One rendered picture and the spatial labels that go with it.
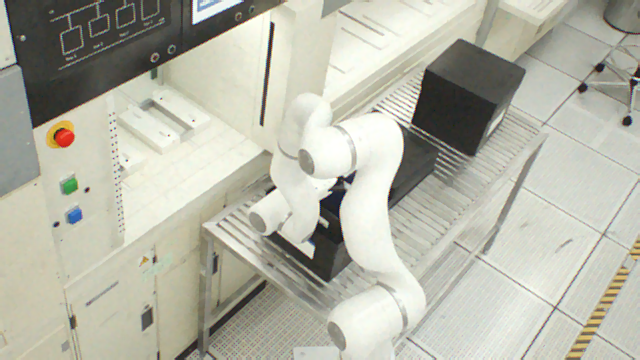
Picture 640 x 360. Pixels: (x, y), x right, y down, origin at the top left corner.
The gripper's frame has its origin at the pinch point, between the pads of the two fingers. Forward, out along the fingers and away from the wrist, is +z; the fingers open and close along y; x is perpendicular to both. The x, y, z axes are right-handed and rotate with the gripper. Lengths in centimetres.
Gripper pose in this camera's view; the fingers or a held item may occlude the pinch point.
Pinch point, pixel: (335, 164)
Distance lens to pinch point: 190.0
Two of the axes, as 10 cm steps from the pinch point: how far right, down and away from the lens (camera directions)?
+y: 7.6, 5.3, -3.8
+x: 1.5, -7.1, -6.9
